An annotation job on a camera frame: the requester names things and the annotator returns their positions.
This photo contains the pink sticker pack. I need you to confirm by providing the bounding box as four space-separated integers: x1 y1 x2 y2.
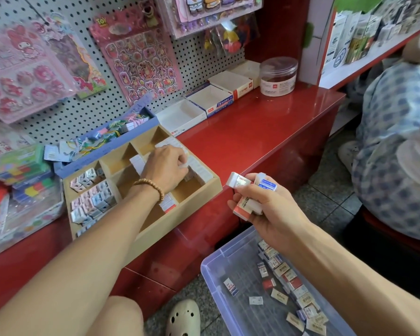
90 2 185 105
0 24 78 125

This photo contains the wooden compartment tray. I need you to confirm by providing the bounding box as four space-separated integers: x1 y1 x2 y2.
62 124 224 266

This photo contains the white tray box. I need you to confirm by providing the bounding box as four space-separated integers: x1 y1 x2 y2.
187 84 235 118
209 61 261 101
156 99 207 137

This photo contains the round clear plastic jar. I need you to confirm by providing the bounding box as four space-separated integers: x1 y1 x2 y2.
259 56 299 97

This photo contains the person's left hand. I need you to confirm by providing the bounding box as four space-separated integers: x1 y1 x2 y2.
140 145 190 196

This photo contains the person's left forearm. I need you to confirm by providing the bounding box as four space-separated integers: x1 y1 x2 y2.
0 184 162 336

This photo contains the white pegboard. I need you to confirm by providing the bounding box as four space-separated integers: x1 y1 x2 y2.
0 0 267 147

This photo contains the red patterned sticker sheet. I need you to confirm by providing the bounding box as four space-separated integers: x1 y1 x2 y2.
0 122 36 161

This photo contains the person's left leg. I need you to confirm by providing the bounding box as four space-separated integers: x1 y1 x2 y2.
87 296 147 336

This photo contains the person's left cream clog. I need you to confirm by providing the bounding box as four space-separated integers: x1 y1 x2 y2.
167 299 201 336

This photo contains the handful of boxed erasers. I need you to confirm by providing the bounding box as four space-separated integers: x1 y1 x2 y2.
226 171 280 223

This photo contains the green edged sticker pack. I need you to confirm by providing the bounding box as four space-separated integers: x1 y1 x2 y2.
45 14 109 101

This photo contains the white side shelf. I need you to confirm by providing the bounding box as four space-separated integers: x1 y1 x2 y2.
299 0 420 91

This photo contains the person's right hand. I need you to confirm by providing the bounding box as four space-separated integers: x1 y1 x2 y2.
227 173 313 251

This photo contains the stack of colourful packs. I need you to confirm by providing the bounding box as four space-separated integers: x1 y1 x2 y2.
0 143 57 206

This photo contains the red display counter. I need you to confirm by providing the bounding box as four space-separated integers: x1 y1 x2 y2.
0 82 346 322

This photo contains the blue box of trinkets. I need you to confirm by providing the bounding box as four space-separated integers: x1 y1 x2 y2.
43 94 160 179

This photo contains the clear bag of colourful toys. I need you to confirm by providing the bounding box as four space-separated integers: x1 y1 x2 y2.
203 17 260 56

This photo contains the clear plastic storage bin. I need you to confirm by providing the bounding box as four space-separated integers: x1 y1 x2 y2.
200 227 358 336

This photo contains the black stool red cushion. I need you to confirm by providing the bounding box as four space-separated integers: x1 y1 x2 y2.
343 206 420 280

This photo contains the beaded wooden bracelet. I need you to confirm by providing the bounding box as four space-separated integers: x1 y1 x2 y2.
133 177 166 203

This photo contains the person's right forearm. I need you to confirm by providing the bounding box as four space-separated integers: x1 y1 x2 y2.
287 220 420 336

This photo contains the blue white eraser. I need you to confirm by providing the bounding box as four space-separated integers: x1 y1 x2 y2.
223 277 239 296

